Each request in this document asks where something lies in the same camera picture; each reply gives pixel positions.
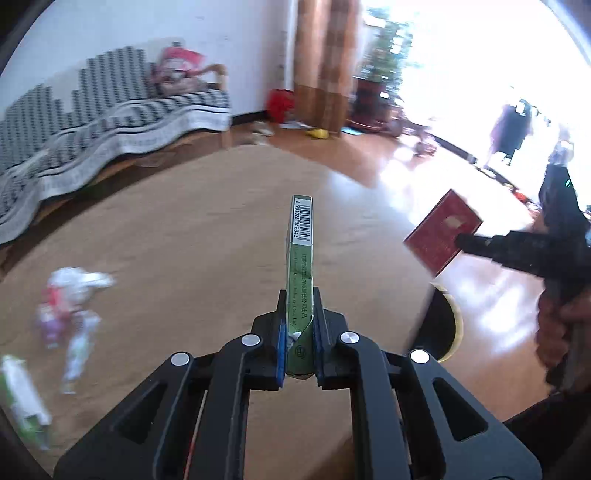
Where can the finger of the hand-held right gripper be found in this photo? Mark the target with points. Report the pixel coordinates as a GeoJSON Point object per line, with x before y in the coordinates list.
{"type": "Point", "coordinates": [503, 249]}

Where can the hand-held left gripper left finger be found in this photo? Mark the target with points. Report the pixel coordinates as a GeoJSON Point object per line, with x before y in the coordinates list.
{"type": "Point", "coordinates": [280, 350]}

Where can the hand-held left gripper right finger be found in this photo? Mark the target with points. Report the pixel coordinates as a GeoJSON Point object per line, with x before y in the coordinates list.
{"type": "Point", "coordinates": [323, 355]}

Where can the red cardboard box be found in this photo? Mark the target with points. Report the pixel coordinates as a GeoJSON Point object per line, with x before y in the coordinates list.
{"type": "Point", "coordinates": [438, 230]}

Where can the green grey cigarette box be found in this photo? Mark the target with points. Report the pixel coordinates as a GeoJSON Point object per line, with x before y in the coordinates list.
{"type": "Point", "coordinates": [300, 277]}

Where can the person's right hand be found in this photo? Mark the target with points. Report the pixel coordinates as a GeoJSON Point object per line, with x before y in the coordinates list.
{"type": "Point", "coordinates": [551, 332]}

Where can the dark red plant stand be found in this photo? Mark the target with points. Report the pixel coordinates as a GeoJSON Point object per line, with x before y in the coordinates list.
{"type": "Point", "coordinates": [371, 104]}

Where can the white torn packet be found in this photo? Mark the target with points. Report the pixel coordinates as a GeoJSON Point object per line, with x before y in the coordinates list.
{"type": "Point", "coordinates": [81, 350]}

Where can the white crumpled tissue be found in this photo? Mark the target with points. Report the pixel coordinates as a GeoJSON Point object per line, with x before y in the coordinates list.
{"type": "Point", "coordinates": [78, 279]}

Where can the yellow toy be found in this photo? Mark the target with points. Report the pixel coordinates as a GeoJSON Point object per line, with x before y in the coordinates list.
{"type": "Point", "coordinates": [318, 134]}

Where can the green potted plant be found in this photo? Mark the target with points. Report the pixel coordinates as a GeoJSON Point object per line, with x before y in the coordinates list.
{"type": "Point", "coordinates": [385, 50]}

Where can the red bag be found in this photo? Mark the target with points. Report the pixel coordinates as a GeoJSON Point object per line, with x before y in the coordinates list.
{"type": "Point", "coordinates": [280, 105]}

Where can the brown patterned curtain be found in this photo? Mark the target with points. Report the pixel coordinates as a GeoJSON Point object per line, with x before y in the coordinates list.
{"type": "Point", "coordinates": [328, 60]}

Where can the green white packet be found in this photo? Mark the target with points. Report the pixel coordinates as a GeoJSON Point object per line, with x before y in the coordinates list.
{"type": "Point", "coordinates": [23, 401]}

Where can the sofa with patterned cover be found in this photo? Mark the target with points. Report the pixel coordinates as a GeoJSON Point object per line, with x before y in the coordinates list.
{"type": "Point", "coordinates": [92, 124]}

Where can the pink printed cushion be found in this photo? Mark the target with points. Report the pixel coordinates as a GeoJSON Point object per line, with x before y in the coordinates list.
{"type": "Point", "coordinates": [180, 62]}

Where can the wooden frame sofa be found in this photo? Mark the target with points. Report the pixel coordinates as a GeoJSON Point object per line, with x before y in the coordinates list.
{"type": "Point", "coordinates": [217, 74]}

